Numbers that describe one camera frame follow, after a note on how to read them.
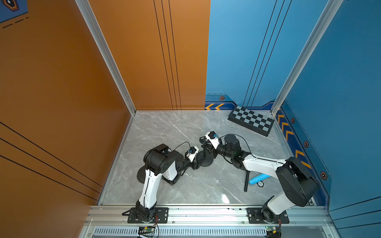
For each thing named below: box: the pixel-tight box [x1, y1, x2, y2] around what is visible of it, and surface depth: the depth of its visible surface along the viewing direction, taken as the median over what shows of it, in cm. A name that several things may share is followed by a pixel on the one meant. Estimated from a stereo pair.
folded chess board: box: [227, 105, 275, 137], surface depth 114 cm
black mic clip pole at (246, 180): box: [243, 170, 251, 192], surface depth 84 cm
